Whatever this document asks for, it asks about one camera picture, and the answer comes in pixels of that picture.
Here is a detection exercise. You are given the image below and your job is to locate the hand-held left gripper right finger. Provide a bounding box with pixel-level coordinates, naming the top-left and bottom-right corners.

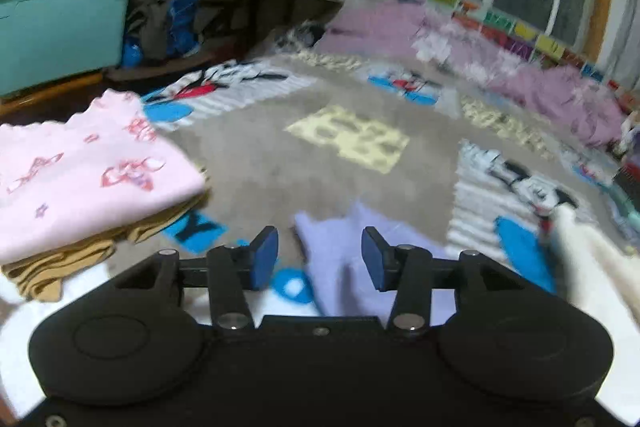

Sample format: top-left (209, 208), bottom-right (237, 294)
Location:
top-left (361, 227), bottom-right (526, 336)

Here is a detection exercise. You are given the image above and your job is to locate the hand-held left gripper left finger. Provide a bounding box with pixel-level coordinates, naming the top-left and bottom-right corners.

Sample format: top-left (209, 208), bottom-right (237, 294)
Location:
top-left (112, 226), bottom-right (279, 334)

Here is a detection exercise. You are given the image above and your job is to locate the lavender and cream garment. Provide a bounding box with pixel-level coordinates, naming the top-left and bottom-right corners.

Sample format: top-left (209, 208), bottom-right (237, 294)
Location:
top-left (292, 201), bottom-right (640, 348)

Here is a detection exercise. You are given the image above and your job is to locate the dark clothes pile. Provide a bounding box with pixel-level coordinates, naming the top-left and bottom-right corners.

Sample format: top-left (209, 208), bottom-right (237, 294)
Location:
top-left (125, 0), bottom-right (173, 64)

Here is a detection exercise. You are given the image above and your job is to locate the printed cartoon blanket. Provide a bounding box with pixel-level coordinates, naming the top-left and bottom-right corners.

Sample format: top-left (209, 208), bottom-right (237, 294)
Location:
top-left (0, 52), bottom-right (640, 408)

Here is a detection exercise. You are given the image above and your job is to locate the pink folded garment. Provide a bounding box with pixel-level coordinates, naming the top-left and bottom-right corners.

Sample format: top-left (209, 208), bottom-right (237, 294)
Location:
top-left (0, 89), bottom-right (208, 265)

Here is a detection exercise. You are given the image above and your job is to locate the tan folded garment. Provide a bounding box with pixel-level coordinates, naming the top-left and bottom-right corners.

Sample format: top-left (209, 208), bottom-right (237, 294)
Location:
top-left (2, 194), bottom-right (208, 303)

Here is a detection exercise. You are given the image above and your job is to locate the purple quilt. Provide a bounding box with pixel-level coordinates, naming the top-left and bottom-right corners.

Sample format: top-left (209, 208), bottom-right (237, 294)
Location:
top-left (320, 0), bottom-right (626, 148)

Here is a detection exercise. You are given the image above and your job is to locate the blue bag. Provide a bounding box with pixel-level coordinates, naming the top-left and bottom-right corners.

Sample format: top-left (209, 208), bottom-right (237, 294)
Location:
top-left (167, 0), bottom-right (202, 58)

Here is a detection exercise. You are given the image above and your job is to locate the teal storage bin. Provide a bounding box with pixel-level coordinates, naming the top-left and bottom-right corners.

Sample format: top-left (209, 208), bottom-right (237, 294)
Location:
top-left (0, 0), bottom-right (140, 98)

